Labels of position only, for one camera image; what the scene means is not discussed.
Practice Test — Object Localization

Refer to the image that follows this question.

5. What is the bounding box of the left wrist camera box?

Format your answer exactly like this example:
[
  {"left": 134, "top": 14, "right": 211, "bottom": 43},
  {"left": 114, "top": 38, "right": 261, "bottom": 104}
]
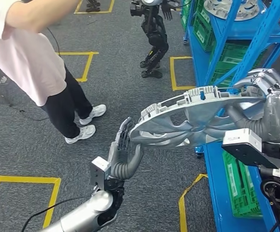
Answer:
[{"left": 90, "top": 156, "right": 112, "bottom": 191}]

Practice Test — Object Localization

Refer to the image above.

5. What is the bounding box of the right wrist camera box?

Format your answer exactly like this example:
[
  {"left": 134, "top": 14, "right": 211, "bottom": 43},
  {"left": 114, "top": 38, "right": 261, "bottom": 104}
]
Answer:
[{"left": 221, "top": 129, "right": 278, "bottom": 169}]

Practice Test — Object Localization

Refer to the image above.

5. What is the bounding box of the grey wheel hubcap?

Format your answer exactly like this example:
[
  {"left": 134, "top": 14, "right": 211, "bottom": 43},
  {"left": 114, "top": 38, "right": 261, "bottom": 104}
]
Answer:
[
  {"left": 129, "top": 86, "right": 267, "bottom": 148},
  {"left": 204, "top": 0, "right": 260, "bottom": 21}
]

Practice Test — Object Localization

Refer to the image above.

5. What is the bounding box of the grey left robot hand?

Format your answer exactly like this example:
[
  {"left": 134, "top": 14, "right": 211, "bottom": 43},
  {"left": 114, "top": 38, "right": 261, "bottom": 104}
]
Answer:
[{"left": 107, "top": 116, "right": 144, "bottom": 181}]

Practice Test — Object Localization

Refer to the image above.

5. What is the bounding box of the person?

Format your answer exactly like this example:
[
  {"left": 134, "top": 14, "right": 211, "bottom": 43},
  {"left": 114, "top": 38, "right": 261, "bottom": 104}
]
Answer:
[{"left": 0, "top": 0, "right": 107, "bottom": 145}]

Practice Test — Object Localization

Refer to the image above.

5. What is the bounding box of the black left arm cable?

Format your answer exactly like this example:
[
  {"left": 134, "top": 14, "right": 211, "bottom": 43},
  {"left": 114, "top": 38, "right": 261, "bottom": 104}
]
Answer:
[{"left": 22, "top": 196, "right": 92, "bottom": 232}]

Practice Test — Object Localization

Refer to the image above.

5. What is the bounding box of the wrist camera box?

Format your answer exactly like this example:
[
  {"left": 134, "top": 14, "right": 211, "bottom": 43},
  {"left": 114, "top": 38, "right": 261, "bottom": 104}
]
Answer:
[
  {"left": 90, "top": 156, "right": 112, "bottom": 191},
  {"left": 221, "top": 129, "right": 278, "bottom": 169}
]

